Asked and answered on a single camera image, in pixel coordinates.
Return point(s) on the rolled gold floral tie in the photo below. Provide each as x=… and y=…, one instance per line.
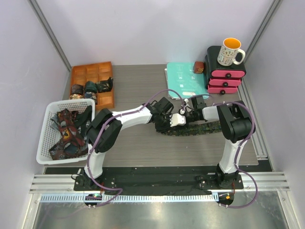
x=76, y=96

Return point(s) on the floral mug orange inside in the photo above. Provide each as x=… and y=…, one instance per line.
x=229, y=50

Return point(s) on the rolled dark green tie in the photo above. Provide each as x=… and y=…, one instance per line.
x=90, y=87

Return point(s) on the black tie in basket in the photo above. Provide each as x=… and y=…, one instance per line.
x=82, y=119

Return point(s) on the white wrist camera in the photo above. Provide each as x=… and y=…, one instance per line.
x=185, y=107
x=177, y=119

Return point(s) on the orange wooden compartment tray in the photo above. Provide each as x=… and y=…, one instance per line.
x=95, y=72

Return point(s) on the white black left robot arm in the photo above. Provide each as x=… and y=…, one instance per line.
x=104, y=130

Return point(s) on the black pink drawer organizer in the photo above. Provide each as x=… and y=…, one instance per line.
x=220, y=79

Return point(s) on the rolled navy dotted tie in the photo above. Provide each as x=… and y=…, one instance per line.
x=91, y=95

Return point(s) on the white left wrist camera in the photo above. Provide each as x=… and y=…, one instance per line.
x=177, y=119

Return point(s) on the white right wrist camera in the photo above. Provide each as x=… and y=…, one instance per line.
x=185, y=107

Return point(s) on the rolled brown tie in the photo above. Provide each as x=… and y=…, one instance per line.
x=77, y=89

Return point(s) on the red patterned tie in basket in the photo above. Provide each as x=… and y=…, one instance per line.
x=71, y=143

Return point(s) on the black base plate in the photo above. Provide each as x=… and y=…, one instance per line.
x=158, y=180

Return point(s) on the white plastic basket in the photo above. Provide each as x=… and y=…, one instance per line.
x=49, y=136

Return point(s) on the dark floral patterned tie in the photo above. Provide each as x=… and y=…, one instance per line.
x=193, y=129

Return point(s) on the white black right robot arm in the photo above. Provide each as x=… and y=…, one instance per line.
x=237, y=125

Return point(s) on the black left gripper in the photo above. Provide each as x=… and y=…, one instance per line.
x=166, y=128

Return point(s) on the teal booklet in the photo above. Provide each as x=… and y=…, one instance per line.
x=181, y=78

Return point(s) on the small brown box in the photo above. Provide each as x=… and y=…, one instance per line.
x=198, y=67

